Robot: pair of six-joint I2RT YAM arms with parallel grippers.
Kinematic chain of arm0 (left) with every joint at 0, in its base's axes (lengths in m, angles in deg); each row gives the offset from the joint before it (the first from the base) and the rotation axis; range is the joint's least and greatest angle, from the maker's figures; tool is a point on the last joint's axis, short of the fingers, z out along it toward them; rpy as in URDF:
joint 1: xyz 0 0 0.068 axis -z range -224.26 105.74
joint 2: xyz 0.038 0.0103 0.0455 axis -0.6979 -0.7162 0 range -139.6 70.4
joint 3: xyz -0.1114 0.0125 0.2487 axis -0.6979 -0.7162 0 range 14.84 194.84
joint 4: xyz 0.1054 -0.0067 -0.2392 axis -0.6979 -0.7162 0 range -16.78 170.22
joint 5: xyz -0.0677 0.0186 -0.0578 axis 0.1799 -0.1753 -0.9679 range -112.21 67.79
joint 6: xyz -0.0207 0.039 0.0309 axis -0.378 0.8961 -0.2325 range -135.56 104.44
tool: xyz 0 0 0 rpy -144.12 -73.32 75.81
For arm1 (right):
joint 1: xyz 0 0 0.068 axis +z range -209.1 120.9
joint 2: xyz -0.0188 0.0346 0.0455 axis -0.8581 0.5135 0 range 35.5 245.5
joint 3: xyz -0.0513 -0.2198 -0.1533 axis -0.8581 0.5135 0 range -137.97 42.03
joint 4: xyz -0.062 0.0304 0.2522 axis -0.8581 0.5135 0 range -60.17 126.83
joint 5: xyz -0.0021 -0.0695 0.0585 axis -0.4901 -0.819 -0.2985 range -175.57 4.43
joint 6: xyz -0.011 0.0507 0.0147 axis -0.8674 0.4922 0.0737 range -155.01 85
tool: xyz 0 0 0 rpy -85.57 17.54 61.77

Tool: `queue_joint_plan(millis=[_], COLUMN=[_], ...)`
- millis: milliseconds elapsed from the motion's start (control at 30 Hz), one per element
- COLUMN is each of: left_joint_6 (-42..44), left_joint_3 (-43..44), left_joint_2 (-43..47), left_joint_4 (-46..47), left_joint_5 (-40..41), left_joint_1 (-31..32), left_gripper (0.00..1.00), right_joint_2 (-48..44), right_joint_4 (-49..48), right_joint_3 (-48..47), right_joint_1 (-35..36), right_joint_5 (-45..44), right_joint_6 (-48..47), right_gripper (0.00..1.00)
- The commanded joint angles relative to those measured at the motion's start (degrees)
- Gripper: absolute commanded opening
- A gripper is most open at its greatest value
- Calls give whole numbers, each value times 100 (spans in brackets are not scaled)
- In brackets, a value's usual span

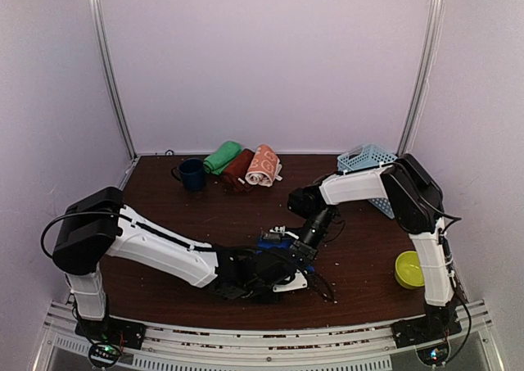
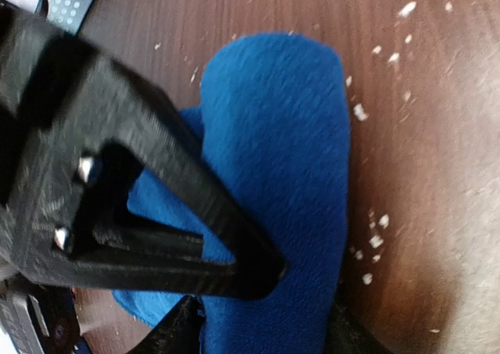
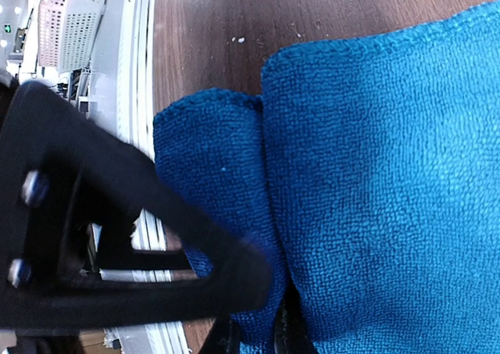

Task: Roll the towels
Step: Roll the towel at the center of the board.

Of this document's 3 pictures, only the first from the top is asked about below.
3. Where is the blue towel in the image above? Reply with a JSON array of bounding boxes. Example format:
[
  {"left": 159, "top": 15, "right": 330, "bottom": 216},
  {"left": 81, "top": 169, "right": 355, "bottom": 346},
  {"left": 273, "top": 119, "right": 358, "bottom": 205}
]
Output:
[{"left": 257, "top": 236, "right": 313, "bottom": 269}]

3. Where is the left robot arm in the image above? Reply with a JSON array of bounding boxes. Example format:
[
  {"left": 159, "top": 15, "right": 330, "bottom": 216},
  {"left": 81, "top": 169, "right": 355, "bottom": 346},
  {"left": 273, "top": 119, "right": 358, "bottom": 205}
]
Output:
[{"left": 44, "top": 187, "right": 338, "bottom": 342}]

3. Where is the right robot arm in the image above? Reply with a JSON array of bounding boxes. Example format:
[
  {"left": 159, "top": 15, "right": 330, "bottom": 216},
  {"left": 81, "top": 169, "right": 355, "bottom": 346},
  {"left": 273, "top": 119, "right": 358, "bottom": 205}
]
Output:
[{"left": 287, "top": 154, "right": 458, "bottom": 340}]

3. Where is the yellow-green bowl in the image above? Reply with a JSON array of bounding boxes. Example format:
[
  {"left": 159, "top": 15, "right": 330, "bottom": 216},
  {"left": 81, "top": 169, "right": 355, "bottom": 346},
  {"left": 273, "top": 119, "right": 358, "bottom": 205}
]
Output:
[{"left": 395, "top": 251, "right": 424, "bottom": 290}]

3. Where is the orange patterned rolled towel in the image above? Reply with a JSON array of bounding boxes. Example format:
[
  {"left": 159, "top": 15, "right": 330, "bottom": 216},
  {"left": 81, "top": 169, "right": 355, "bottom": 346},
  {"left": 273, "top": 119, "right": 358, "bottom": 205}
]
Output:
[{"left": 245, "top": 144, "right": 282, "bottom": 188}]

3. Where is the brown rolled towel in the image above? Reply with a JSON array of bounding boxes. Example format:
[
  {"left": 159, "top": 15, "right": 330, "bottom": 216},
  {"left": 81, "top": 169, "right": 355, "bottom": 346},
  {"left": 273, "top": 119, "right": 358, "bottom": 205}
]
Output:
[{"left": 220, "top": 148, "right": 255, "bottom": 192}]

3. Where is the light blue plastic basket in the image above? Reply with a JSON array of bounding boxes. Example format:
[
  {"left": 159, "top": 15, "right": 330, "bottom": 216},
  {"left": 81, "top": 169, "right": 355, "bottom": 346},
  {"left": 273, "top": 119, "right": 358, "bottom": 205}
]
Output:
[{"left": 337, "top": 143, "right": 397, "bottom": 219}]

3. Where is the dark blue mug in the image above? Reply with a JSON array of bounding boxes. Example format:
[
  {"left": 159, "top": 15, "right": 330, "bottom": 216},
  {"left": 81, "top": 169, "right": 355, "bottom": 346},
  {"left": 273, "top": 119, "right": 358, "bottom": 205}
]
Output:
[{"left": 170, "top": 158, "right": 206, "bottom": 192}]

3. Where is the green rolled towel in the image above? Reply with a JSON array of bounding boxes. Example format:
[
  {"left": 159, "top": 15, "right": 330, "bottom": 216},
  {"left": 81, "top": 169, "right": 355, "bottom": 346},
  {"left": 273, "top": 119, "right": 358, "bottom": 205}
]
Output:
[{"left": 204, "top": 141, "right": 242, "bottom": 175}]

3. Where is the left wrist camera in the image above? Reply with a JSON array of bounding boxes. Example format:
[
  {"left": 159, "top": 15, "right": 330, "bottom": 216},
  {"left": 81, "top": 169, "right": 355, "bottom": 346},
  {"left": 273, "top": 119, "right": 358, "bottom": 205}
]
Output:
[{"left": 273, "top": 272, "right": 309, "bottom": 293}]

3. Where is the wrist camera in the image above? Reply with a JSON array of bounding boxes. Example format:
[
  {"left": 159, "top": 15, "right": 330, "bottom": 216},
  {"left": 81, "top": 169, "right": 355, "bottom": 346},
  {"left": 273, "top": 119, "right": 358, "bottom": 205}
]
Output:
[
  {"left": 260, "top": 225, "right": 299, "bottom": 243},
  {"left": 273, "top": 272, "right": 309, "bottom": 293}
]

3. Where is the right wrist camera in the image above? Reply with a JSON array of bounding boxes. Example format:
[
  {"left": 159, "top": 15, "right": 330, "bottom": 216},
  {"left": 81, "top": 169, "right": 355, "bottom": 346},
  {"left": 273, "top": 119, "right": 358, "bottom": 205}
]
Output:
[{"left": 260, "top": 225, "right": 299, "bottom": 243}]

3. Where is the front aluminium rail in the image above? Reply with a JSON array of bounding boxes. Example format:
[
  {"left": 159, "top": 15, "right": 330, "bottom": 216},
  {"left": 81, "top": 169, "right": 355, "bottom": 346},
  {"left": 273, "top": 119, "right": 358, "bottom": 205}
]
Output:
[{"left": 29, "top": 301, "right": 508, "bottom": 370}]

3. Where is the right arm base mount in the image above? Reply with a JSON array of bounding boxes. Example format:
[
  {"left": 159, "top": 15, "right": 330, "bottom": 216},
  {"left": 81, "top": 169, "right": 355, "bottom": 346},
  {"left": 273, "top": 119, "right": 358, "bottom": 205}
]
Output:
[{"left": 391, "top": 316, "right": 462, "bottom": 368}]

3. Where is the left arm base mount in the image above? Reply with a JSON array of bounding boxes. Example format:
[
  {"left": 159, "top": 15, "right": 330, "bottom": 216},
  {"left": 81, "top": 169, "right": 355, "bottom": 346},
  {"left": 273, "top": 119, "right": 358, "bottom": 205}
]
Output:
[{"left": 75, "top": 317, "right": 147, "bottom": 369}]

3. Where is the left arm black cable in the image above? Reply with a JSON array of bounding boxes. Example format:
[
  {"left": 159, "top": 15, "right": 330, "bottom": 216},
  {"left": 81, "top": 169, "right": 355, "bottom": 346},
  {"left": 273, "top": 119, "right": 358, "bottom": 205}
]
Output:
[{"left": 40, "top": 209, "right": 214, "bottom": 265}]

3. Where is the right aluminium frame post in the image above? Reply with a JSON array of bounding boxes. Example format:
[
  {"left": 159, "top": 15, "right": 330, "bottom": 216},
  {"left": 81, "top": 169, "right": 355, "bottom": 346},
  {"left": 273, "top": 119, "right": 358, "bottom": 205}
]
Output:
[{"left": 396, "top": 0, "right": 445, "bottom": 156}]

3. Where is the aluminium frame post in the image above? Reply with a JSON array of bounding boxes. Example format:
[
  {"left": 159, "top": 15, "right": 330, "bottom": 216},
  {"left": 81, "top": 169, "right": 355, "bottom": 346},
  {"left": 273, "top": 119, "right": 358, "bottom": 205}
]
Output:
[
  {"left": 88, "top": 0, "right": 138, "bottom": 161},
  {"left": 396, "top": 0, "right": 445, "bottom": 156}
]

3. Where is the left aluminium frame post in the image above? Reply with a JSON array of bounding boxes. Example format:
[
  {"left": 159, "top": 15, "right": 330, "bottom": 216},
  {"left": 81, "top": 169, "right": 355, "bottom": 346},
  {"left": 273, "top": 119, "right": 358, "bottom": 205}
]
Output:
[{"left": 88, "top": 0, "right": 138, "bottom": 161}]

